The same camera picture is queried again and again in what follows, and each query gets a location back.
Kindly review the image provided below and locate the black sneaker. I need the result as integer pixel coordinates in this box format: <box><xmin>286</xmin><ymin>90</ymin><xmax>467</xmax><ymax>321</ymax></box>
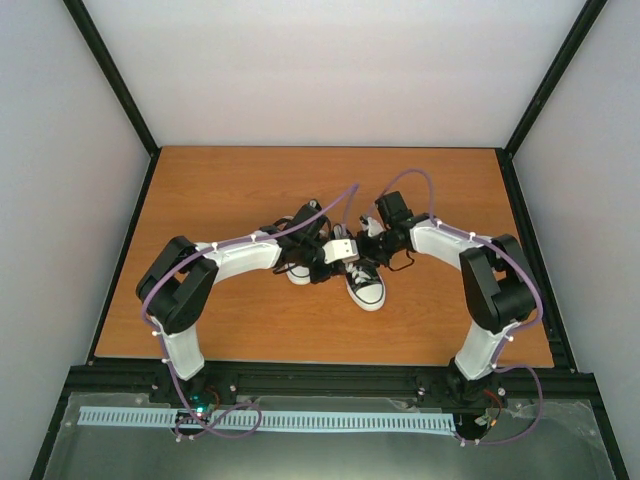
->
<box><xmin>331</xmin><ymin>222</ymin><xmax>387</xmax><ymax>313</ymax></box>
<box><xmin>281</xmin><ymin>199</ymin><xmax>327</xmax><ymax>285</ymax></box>

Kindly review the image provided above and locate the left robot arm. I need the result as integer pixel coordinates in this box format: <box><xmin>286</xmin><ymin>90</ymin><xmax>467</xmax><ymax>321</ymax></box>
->
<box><xmin>136</xmin><ymin>200</ymin><xmax>358</xmax><ymax>403</ymax></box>

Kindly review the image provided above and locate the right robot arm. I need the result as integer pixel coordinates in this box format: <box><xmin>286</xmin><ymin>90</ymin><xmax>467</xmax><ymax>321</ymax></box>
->
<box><xmin>356</xmin><ymin>191</ymin><xmax>543</xmax><ymax>405</ymax></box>

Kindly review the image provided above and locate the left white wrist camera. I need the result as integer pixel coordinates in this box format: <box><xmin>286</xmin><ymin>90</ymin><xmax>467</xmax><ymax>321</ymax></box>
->
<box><xmin>322</xmin><ymin>238</ymin><xmax>359</xmax><ymax>264</ymax></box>

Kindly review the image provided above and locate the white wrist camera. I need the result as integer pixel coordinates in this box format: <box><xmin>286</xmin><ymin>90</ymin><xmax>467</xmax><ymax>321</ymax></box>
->
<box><xmin>359</xmin><ymin>215</ymin><xmax>384</xmax><ymax>238</ymax></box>
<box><xmin>322</xmin><ymin>238</ymin><xmax>359</xmax><ymax>264</ymax></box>

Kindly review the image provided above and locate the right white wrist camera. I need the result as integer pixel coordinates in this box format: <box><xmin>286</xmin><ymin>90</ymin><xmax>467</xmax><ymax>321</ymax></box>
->
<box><xmin>359</xmin><ymin>215</ymin><xmax>384</xmax><ymax>238</ymax></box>

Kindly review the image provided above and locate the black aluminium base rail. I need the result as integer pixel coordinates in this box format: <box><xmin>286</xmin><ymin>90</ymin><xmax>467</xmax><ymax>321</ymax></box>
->
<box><xmin>62</xmin><ymin>361</ymin><xmax>600</xmax><ymax>410</ymax></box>

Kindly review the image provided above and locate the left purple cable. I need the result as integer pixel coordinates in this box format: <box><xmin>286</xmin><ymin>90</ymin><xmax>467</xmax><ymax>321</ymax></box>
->
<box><xmin>141</xmin><ymin>182</ymin><xmax>361</xmax><ymax>442</ymax></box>

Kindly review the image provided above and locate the purple cable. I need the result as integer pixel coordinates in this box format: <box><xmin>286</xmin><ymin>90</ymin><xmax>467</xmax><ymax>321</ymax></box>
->
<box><xmin>141</xmin><ymin>182</ymin><xmax>361</xmax><ymax>442</ymax></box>
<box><xmin>372</xmin><ymin>168</ymin><xmax>546</xmax><ymax>447</ymax></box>

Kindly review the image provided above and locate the white slotted cable duct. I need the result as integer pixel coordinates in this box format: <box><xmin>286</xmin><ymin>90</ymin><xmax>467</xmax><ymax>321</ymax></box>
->
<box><xmin>76</xmin><ymin>406</ymin><xmax>455</xmax><ymax>435</ymax></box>

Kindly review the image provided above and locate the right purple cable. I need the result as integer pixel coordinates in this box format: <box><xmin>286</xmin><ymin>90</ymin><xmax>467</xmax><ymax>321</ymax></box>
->
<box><xmin>372</xmin><ymin>168</ymin><xmax>546</xmax><ymax>447</ymax></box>

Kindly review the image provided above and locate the right black frame post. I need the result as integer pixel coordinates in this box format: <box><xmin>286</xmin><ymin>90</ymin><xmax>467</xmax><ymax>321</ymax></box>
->
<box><xmin>504</xmin><ymin>0</ymin><xmax>608</xmax><ymax>159</ymax></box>

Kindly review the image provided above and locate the black frame post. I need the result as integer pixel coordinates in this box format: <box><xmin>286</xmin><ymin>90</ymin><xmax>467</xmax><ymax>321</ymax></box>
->
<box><xmin>62</xmin><ymin>0</ymin><xmax>162</xmax><ymax>157</ymax></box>
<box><xmin>504</xmin><ymin>0</ymin><xmax>608</xmax><ymax>159</ymax></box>

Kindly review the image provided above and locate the left black frame post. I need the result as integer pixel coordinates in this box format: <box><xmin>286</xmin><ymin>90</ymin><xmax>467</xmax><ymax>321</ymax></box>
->
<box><xmin>62</xmin><ymin>0</ymin><xmax>162</xmax><ymax>157</ymax></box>

